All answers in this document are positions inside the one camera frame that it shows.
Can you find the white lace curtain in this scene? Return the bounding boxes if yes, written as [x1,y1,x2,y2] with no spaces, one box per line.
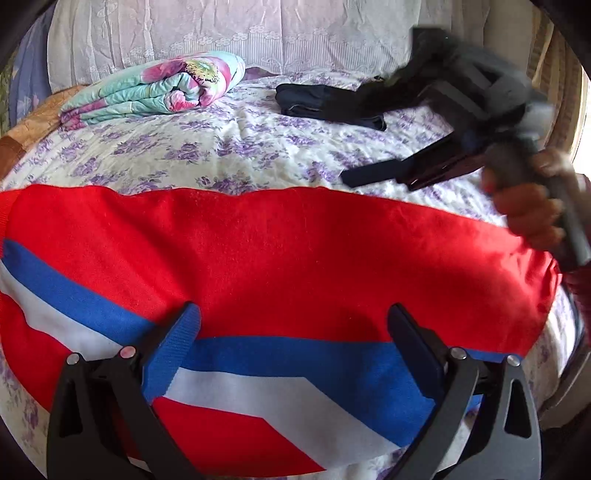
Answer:
[46,0,532,86]

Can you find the person's right hand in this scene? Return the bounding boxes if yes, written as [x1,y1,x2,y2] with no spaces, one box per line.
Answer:
[482,148,578,251]

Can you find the blue curtain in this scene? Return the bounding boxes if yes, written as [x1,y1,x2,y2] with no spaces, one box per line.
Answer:
[9,4,56,109]

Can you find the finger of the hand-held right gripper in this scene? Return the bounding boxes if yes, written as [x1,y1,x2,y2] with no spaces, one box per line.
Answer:
[401,137,491,193]
[341,158,419,188]

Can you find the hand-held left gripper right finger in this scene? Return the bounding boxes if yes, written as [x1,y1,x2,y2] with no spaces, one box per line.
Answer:
[387,302,542,480]

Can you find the folded turquoise floral quilt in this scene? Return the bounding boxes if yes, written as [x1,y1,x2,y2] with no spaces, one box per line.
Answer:
[60,51,247,131]

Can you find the red pants with blue-white stripes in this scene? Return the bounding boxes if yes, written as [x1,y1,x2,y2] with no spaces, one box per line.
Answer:
[0,185,561,476]

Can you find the folded dark navy garment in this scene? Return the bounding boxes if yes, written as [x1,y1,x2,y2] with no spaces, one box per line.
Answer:
[276,76,407,132]

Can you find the orange brown cloth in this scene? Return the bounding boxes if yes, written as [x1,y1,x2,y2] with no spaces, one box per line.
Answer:
[0,85,88,169]

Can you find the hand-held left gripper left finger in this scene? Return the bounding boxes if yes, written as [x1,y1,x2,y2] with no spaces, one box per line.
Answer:
[46,301,202,480]

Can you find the purple cloth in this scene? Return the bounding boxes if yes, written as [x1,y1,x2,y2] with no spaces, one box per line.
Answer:
[244,67,280,83]

